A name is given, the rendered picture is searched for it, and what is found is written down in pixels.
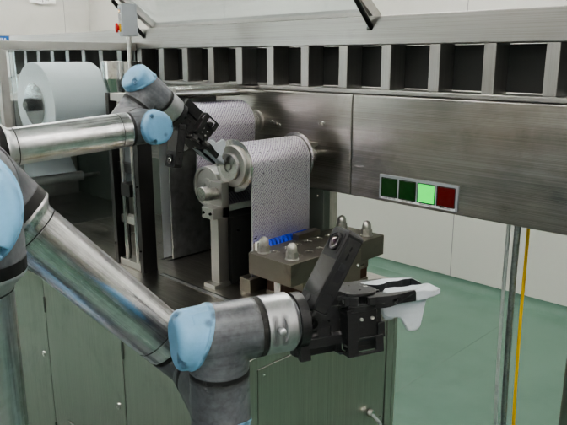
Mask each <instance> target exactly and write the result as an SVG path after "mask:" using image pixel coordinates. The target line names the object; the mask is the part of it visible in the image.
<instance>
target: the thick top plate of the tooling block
mask: <svg viewBox="0 0 567 425"><path fill-rule="evenodd" d="M347 228H348V229H349V230H351V231H353V232H355V233H356V234H358V235H360V234H361V229H355V228H351V227H348V226H347ZM333 229H334V228H332V229H327V230H324V231H321V232H320V235H317V236H314V237H311V238H308V239H303V240H300V241H297V240H294V239H292V240H289V241H286V242H283V243H280V244H277V245H272V246H270V251H271V253H270V254H266V255H262V254H258V253H257V251H255V250H254V251H252V252H249V273H250V274H252V275H255V276H258V277H262V278H265V279H267V280H270V281H273V282H276V283H279V284H282V285H284V286H287V287H290V288H292V287H295V286H297V285H300V284H302V283H304V282H307V281H308V279H309V277H310V275H311V273H312V271H313V269H314V267H315V265H316V263H317V261H318V259H319V257H320V255H321V253H322V251H323V249H324V247H325V245H326V243H327V241H328V239H329V237H330V235H331V233H332V231H333ZM372 234H373V236H371V237H363V236H361V235H360V236H361V237H362V238H363V240H364V242H363V244H362V245H361V247H360V249H361V262H362V261H366V260H369V259H371V258H373V257H376V256H380V255H382V254H383V246H384V234H377V233H373V232H372ZM289 243H295V244H296V246H297V251H298V252H299V259H298V260H297V261H286V260H285V257H286V251H287V246H288V244H289Z"/></svg>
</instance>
